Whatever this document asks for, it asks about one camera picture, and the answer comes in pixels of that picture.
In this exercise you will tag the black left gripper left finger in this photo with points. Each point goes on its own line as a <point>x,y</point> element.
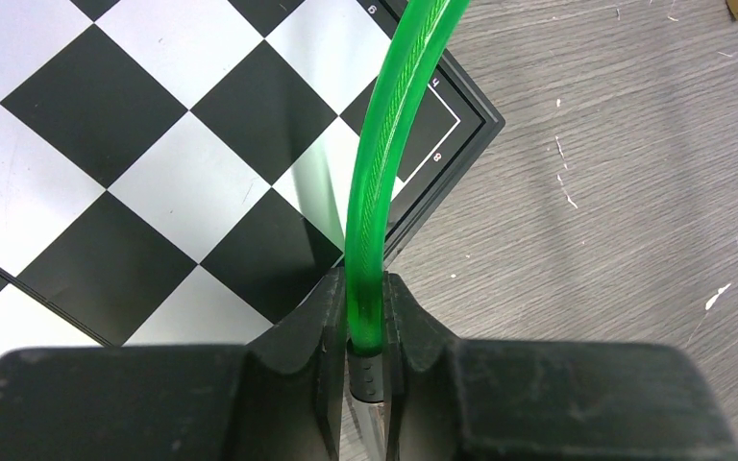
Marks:
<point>278,397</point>

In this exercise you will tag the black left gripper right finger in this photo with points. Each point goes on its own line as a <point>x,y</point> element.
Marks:
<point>452,398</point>

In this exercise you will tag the green cable lock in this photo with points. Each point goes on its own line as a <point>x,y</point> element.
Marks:
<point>413,54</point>

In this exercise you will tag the black white chessboard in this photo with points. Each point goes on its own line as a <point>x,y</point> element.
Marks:
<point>175,171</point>

